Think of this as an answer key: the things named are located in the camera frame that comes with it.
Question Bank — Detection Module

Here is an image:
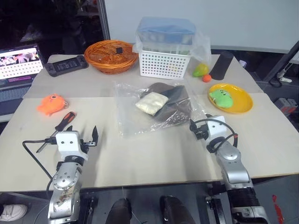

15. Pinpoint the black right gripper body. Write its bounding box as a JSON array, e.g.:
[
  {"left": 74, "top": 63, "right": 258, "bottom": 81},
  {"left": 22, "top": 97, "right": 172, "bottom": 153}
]
[{"left": 193, "top": 122, "right": 210, "bottom": 142}]

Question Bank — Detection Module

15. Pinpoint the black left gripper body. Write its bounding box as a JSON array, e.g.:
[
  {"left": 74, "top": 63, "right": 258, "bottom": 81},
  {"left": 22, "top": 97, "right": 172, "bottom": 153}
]
[{"left": 79, "top": 139, "right": 97, "bottom": 148}]

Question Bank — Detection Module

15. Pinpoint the green plush toy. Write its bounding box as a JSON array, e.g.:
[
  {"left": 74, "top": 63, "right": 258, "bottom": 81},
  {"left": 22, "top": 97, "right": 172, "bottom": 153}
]
[{"left": 208, "top": 88, "right": 234, "bottom": 109}]

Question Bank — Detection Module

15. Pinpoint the dark grey cloth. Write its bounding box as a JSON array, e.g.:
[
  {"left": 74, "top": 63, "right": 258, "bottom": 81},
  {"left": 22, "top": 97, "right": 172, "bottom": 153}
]
[{"left": 139, "top": 82, "right": 193, "bottom": 122}]

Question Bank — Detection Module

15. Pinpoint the orange plush toy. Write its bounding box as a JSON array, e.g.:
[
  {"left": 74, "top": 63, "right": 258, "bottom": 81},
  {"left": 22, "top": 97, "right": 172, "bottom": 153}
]
[{"left": 36, "top": 93, "right": 70, "bottom": 117}]

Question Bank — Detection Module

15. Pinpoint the yellow plate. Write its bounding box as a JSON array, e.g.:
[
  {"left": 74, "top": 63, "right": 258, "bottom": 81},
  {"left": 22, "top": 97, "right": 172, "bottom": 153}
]
[{"left": 208, "top": 83, "right": 254, "bottom": 115}]

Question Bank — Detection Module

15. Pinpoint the clear plastic bag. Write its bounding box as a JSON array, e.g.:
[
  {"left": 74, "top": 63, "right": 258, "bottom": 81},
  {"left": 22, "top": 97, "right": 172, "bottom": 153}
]
[{"left": 113, "top": 80, "right": 207, "bottom": 139}]

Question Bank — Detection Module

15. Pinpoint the green yellow toy fruit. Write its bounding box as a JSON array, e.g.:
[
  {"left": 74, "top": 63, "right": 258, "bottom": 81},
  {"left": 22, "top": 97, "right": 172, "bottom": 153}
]
[{"left": 192, "top": 63, "right": 209, "bottom": 78}]

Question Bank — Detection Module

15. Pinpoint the cream white cloth packet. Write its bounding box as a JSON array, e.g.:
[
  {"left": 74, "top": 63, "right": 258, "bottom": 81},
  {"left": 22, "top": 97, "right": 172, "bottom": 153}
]
[{"left": 135, "top": 91, "right": 169, "bottom": 116}]

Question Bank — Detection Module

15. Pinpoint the black cylinder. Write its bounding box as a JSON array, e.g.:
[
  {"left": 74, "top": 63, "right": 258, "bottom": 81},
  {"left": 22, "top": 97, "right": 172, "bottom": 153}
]
[{"left": 211, "top": 51, "right": 235, "bottom": 81}]

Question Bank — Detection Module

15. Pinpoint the black handheld game console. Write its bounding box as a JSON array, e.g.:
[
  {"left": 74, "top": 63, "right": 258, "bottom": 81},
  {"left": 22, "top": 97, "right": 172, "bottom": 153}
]
[{"left": 44, "top": 55, "right": 90, "bottom": 77}]

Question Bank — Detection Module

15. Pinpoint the clear plastic basket liner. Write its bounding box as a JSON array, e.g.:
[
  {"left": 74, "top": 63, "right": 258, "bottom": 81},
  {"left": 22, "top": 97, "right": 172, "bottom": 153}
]
[{"left": 132, "top": 29, "right": 212, "bottom": 71}]

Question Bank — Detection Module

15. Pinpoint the white perforated plastic basket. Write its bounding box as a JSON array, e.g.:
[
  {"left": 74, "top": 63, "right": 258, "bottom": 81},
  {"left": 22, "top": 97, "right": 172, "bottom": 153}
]
[{"left": 138, "top": 48, "right": 192, "bottom": 79}]

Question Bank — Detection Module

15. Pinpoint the dark rounded shape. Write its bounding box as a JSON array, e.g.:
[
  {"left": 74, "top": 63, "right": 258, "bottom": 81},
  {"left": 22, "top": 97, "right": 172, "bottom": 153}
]
[
  {"left": 159, "top": 195, "right": 197, "bottom": 224},
  {"left": 106, "top": 198, "right": 133, "bottom": 224}
]

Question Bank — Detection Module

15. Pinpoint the orange wicker basket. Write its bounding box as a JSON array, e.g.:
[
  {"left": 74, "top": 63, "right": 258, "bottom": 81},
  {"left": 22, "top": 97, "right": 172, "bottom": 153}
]
[{"left": 84, "top": 40, "right": 139, "bottom": 75}]

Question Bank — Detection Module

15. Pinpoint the open laptop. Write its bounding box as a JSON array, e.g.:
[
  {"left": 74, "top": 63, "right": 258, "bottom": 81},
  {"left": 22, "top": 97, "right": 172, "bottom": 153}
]
[{"left": 0, "top": 44, "right": 45, "bottom": 117}]

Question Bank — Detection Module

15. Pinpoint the blue box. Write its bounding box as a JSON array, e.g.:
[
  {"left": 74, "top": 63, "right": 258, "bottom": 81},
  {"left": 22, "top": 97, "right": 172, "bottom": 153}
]
[{"left": 135, "top": 16, "right": 197, "bottom": 45}]

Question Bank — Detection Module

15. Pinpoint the white round object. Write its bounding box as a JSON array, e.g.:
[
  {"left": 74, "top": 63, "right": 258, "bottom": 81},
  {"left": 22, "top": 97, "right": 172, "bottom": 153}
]
[{"left": 0, "top": 203, "right": 28, "bottom": 221}]

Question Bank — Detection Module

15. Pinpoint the red object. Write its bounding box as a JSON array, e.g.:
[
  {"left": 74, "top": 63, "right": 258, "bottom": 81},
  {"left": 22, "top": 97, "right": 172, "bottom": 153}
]
[{"left": 271, "top": 194, "right": 285, "bottom": 224}]

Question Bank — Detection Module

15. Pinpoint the grey metal pole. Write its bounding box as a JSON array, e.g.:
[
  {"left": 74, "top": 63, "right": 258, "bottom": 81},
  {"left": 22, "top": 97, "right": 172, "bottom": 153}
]
[{"left": 97, "top": 0, "right": 111, "bottom": 41}]

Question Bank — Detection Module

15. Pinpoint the orange black handled screwdriver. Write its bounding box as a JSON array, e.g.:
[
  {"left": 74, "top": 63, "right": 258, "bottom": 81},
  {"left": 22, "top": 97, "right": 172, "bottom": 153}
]
[{"left": 36, "top": 111, "right": 77, "bottom": 154}]

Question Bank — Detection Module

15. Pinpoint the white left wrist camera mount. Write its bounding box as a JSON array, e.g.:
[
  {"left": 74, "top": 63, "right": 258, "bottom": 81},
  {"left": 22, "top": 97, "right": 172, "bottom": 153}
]
[{"left": 55, "top": 131, "right": 89, "bottom": 161}]

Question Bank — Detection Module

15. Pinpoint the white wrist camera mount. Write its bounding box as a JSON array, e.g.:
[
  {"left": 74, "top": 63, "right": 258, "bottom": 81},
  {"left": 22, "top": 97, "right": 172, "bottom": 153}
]
[
  {"left": 206, "top": 115, "right": 231, "bottom": 141},
  {"left": 55, "top": 131, "right": 89, "bottom": 161}
]

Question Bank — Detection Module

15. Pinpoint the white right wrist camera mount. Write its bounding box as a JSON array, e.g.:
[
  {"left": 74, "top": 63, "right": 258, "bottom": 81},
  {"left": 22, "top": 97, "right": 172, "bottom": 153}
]
[{"left": 206, "top": 115, "right": 231, "bottom": 141}]

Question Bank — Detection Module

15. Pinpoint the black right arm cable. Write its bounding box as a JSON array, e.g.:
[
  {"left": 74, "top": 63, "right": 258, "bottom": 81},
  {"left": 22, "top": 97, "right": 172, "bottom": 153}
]
[{"left": 192, "top": 119, "right": 239, "bottom": 154}]

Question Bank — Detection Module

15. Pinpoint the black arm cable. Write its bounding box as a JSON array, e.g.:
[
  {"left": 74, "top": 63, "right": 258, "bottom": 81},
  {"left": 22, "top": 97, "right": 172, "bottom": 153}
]
[
  {"left": 192, "top": 119, "right": 239, "bottom": 154},
  {"left": 22, "top": 138, "right": 59, "bottom": 199}
]

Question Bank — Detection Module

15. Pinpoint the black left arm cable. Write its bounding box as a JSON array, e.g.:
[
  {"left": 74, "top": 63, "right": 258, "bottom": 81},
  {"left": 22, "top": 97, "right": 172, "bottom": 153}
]
[{"left": 22, "top": 138, "right": 59, "bottom": 199}]

